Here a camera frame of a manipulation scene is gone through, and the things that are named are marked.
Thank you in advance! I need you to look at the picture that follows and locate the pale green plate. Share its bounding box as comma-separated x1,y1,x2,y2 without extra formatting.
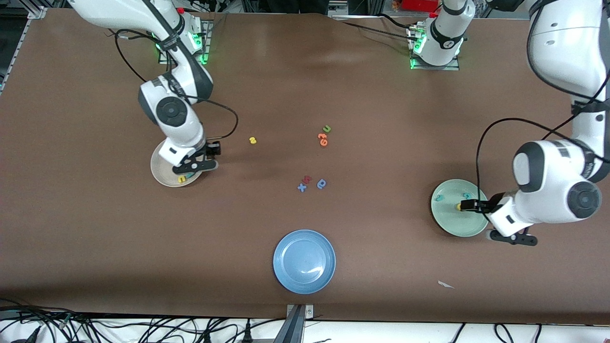
431,179,490,238

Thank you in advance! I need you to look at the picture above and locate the beige brown plate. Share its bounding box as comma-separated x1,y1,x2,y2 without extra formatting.
151,142,205,188

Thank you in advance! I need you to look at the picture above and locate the brown table cover sheet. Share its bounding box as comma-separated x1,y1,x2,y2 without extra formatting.
0,9,610,325

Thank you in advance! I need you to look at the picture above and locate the blue plate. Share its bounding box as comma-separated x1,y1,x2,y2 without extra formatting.
273,230,336,294

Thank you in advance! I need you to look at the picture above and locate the red box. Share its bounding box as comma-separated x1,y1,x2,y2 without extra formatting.
399,0,441,12

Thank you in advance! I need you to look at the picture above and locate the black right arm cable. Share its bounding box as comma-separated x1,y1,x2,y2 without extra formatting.
113,29,239,142

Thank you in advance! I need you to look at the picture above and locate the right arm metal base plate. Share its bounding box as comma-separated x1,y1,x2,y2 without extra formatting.
158,19,213,65

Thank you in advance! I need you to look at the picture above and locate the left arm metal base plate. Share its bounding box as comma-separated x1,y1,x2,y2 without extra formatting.
409,24,461,71

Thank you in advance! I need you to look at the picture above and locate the silver metal bracket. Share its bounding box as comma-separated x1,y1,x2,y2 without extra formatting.
286,304,314,319

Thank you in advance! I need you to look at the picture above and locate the black base cable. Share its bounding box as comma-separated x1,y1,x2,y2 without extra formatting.
339,21,420,41
378,13,413,29

